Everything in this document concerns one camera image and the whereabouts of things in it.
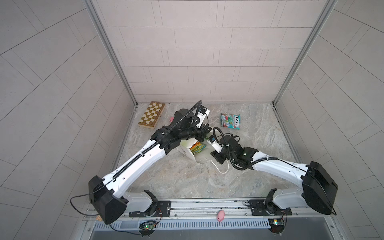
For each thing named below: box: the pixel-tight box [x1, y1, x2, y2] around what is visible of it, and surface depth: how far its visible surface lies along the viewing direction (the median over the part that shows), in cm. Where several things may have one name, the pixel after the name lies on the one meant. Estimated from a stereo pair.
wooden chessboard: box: [137, 101, 166, 130], surface depth 107 cm
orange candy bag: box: [189, 141, 207, 154], surface depth 87 cm
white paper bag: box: [177, 138, 215, 164], surface depth 79 cm
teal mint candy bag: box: [220, 113, 241, 130], surface depth 104 cm
